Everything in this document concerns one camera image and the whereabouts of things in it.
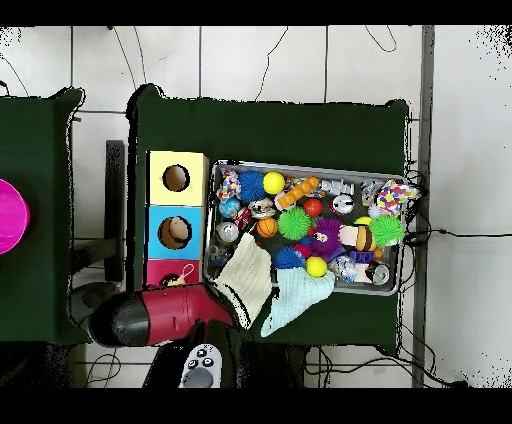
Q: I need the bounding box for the cream yellow waffle cloth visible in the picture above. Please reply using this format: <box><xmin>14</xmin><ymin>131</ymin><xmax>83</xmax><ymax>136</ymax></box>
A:
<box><xmin>213</xmin><ymin>233</ymin><xmax>274</xmax><ymax>331</ymax></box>

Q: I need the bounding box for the mint green waffle cloth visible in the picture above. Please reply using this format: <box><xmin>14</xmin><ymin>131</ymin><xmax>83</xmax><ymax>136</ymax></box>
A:
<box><xmin>259</xmin><ymin>267</ymin><xmax>337</xmax><ymax>338</ymax></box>

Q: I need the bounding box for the small yellow duck plush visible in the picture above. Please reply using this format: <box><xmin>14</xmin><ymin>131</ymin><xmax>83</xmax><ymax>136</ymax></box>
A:
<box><xmin>167</xmin><ymin>263</ymin><xmax>197</xmax><ymax>288</ymax></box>

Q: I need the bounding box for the wooden box with three holes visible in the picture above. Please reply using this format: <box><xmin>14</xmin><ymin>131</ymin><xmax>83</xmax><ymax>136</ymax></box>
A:
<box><xmin>142</xmin><ymin>149</ymin><xmax>211</xmax><ymax>293</ymax></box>

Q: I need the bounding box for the clear mesh bin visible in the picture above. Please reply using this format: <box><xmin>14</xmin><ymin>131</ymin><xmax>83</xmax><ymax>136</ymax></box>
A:
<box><xmin>203</xmin><ymin>163</ymin><xmax>405</xmax><ymax>296</ymax></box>

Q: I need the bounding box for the small orange basketball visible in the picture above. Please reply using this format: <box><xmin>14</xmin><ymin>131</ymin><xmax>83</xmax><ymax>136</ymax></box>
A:
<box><xmin>255</xmin><ymin>217</ymin><xmax>280</xmax><ymax>239</ymax></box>

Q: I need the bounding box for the blue spiky rubber ball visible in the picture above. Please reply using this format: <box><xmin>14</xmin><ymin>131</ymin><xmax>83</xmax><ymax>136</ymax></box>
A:
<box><xmin>274</xmin><ymin>246</ymin><xmax>307</xmax><ymax>271</ymax></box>
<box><xmin>237</xmin><ymin>169</ymin><xmax>268</xmax><ymax>204</ymax></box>

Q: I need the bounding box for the small green spiky ball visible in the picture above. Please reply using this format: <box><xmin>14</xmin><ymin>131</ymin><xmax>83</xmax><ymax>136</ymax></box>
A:
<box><xmin>276</xmin><ymin>207</ymin><xmax>313</xmax><ymax>242</ymax></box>

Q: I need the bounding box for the orange plastic toy block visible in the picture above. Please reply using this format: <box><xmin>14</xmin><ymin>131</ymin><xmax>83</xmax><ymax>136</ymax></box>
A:
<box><xmin>275</xmin><ymin>175</ymin><xmax>321</xmax><ymax>212</ymax></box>

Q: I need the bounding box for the small red orange ball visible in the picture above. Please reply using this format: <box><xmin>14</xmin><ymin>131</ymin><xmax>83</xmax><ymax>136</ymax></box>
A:
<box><xmin>302</xmin><ymin>196</ymin><xmax>325</xmax><ymax>219</ymax></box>

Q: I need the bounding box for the purple spiky monster toy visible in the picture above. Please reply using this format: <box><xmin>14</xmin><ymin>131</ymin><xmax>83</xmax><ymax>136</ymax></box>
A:
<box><xmin>310</xmin><ymin>218</ymin><xmax>347</xmax><ymax>264</ymax></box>

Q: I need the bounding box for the yellow smiley ball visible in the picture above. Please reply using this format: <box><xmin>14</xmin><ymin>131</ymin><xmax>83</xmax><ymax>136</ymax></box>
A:
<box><xmin>305</xmin><ymin>255</ymin><xmax>330</xmax><ymax>280</ymax></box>

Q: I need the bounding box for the silver toy robot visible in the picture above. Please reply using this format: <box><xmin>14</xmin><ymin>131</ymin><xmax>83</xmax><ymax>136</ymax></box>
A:
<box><xmin>321</xmin><ymin>180</ymin><xmax>357</xmax><ymax>196</ymax></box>

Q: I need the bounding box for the dark green tablecloth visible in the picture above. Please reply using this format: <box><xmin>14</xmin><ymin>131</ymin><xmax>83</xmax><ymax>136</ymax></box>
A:
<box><xmin>125</xmin><ymin>83</ymin><xmax>411</xmax><ymax>349</ymax></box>

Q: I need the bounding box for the green spiky rubber ball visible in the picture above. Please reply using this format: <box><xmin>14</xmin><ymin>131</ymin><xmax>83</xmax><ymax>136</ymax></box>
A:
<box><xmin>368</xmin><ymin>213</ymin><xmax>407</xmax><ymax>249</ymax></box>

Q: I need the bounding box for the green covered side table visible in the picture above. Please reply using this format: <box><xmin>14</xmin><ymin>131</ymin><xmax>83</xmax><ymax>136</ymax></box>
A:
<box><xmin>0</xmin><ymin>86</ymin><xmax>87</xmax><ymax>347</ymax></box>

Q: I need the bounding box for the large magenta round toy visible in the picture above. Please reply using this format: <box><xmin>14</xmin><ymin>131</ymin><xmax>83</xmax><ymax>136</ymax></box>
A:
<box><xmin>0</xmin><ymin>178</ymin><xmax>31</xmax><ymax>256</ymax></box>

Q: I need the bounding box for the colourful rope knot toy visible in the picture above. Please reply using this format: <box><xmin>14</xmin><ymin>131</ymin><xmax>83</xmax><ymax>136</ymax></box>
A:
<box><xmin>216</xmin><ymin>170</ymin><xmax>242</xmax><ymax>203</ymax></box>

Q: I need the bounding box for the black cable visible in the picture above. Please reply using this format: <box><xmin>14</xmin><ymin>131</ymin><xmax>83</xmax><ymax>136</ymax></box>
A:
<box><xmin>399</xmin><ymin>226</ymin><xmax>512</xmax><ymax>243</ymax></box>

